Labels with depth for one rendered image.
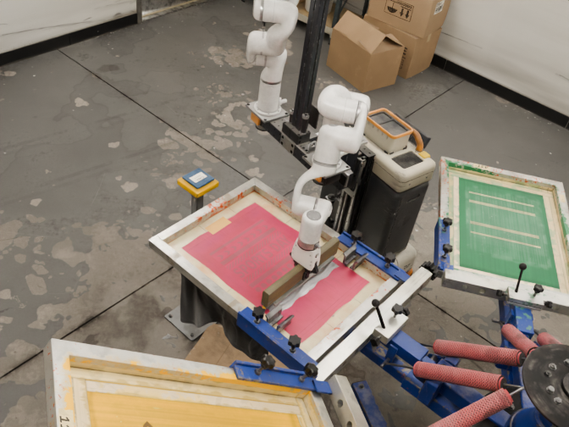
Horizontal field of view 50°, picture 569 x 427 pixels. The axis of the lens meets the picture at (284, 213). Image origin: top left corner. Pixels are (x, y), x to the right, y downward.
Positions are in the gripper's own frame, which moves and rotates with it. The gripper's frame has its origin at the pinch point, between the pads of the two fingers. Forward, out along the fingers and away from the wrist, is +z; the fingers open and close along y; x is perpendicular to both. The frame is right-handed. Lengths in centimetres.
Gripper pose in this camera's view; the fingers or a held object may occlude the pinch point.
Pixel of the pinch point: (301, 271)
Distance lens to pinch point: 227.5
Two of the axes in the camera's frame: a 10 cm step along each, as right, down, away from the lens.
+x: -6.6, 4.5, -6.0
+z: -1.2, 7.3, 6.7
